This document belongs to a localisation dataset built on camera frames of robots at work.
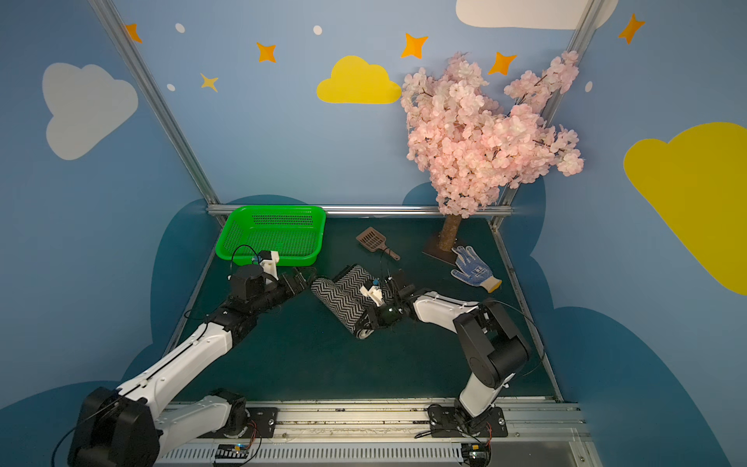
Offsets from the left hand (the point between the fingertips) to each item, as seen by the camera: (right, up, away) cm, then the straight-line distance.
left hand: (309, 272), depth 81 cm
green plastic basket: (-14, +13, +37) cm, 42 cm away
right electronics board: (+45, -46, -8) cm, 65 cm away
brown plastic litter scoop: (+18, +9, +34) cm, 40 cm away
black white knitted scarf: (+9, -8, +6) cm, 14 cm away
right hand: (+15, -16, +5) cm, 22 cm away
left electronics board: (-16, -44, -9) cm, 48 cm away
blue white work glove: (+56, -2, +24) cm, 61 cm away
